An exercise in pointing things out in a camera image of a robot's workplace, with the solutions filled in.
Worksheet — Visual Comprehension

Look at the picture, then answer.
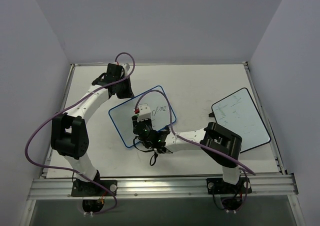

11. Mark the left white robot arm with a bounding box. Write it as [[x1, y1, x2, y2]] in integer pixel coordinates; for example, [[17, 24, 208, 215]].
[[50, 62, 134, 195]]

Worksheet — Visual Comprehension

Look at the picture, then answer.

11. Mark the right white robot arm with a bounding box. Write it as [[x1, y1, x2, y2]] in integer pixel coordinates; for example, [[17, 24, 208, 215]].
[[131, 116, 242, 192]]

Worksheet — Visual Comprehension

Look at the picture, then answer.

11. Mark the black framed whiteboard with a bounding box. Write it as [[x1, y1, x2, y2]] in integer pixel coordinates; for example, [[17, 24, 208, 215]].
[[211, 87, 271, 153]]

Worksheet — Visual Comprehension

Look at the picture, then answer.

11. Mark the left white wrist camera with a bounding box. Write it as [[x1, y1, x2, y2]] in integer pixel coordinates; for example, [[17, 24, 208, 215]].
[[122, 63, 130, 71]]

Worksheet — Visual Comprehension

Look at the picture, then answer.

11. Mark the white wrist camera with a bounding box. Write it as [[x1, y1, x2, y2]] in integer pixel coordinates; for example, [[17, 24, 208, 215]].
[[134, 104, 152, 122], [122, 63, 130, 71]]

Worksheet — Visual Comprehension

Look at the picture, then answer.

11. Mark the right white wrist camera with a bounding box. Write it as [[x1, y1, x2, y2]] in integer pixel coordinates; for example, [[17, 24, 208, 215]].
[[134, 104, 152, 122]]

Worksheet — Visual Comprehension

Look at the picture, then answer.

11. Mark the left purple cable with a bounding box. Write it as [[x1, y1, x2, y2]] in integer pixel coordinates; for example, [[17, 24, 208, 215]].
[[24, 52, 136, 214]]

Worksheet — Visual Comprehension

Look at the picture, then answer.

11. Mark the purple cable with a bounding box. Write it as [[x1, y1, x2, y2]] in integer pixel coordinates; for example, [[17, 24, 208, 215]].
[[134, 89, 256, 213], [24, 52, 136, 214]]

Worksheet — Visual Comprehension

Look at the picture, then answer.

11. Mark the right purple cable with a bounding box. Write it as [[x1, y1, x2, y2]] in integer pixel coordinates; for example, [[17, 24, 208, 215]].
[[134, 89, 256, 213]]

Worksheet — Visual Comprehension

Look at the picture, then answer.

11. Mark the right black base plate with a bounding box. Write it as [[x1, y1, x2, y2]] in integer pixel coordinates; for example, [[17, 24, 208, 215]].
[[206, 177, 252, 195]]

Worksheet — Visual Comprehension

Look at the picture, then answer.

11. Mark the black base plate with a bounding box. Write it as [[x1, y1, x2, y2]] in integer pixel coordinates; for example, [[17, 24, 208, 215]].
[[71, 179, 118, 197], [206, 177, 252, 195]]

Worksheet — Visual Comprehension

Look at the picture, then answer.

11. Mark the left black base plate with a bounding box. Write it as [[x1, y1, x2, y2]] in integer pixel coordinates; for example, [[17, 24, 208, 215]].
[[71, 179, 118, 197]]

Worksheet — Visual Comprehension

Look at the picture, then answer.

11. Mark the aluminium mounting rail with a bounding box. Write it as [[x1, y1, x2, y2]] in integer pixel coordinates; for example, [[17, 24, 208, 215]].
[[27, 174, 298, 200]]

